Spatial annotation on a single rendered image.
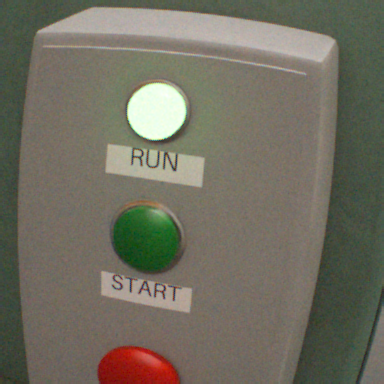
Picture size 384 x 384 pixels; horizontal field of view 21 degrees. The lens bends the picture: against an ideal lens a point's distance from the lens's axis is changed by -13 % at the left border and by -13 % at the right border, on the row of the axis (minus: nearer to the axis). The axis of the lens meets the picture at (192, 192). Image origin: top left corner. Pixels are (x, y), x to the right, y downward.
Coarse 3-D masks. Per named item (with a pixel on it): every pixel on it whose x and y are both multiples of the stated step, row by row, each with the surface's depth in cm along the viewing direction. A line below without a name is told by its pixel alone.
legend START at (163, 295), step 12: (108, 276) 36; (120, 276) 36; (108, 288) 36; (120, 288) 36; (132, 288) 36; (144, 288) 36; (156, 288) 35; (168, 288) 35; (180, 288) 35; (132, 300) 36; (144, 300) 36; (156, 300) 36; (168, 300) 36; (180, 300) 35
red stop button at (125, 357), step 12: (120, 348) 36; (132, 348) 36; (144, 348) 36; (108, 360) 36; (120, 360) 36; (132, 360) 36; (144, 360) 35; (156, 360) 36; (108, 372) 36; (120, 372) 36; (132, 372) 36; (144, 372) 36; (156, 372) 35; (168, 372) 36
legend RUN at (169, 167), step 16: (112, 144) 34; (112, 160) 35; (128, 160) 34; (144, 160) 34; (160, 160) 34; (176, 160) 34; (192, 160) 34; (144, 176) 34; (160, 176) 34; (176, 176) 34; (192, 176) 34
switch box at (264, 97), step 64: (64, 64) 34; (128, 64) 34; (192, 64) 33; (256, 64) 33; (320, 64) 32; (64, 128) 35; (128, 128) 34; (192, 128) 34; (256, 128) 33; (320, 128) 33; (64, 192) 35; (128, 192) 35; (192, 192) 34; (256, 192) 34; (320, 192) 35; (64, 256) 36; (192, 256) 35; (256, 256) 34; (320, 256) 40; (64, 320) 37; (128, 320) 36; (192, 320) 36; (256, 320) 35
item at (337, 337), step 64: (0, 0) 40; (64, 0) 40; (128, 0) 39; (192, 0) 39; (256, 0) 38; (320, 0) 37; (0, 64) 41; (0, 128) 42; (0, 192) 43; (0, 256) 44; (0, 320) 45; (320, 320) 41
